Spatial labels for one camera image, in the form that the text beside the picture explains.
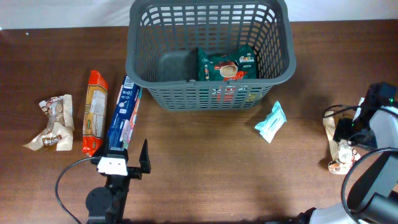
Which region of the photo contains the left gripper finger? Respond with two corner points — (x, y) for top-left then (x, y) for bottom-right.
(93, 137), (109, 157)
(139, 139), (151, 174)

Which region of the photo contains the beige Pantree snack bag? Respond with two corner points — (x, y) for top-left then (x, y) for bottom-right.
(323, 112), (361, 175)

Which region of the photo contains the orange spaghetti packet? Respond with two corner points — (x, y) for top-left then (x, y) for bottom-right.
(82, 70), (108, 157)

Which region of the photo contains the blue pasta box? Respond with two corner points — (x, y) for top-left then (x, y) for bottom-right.
(107, 76), (142, 149)

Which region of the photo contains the light green wipes packet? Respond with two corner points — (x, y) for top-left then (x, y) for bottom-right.
(254, 101), (287, 144)

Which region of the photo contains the grey plastic shopping basket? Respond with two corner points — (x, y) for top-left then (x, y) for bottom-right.
(126, 0), (297, 111)

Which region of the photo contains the green Nescafe coffee bag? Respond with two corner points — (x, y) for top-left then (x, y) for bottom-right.
(197, 45), (257, 82)

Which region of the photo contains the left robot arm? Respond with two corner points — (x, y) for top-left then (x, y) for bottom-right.
(85, 140), (151, 224)

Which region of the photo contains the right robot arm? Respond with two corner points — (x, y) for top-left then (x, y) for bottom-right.
(290, 82), (397, 224)

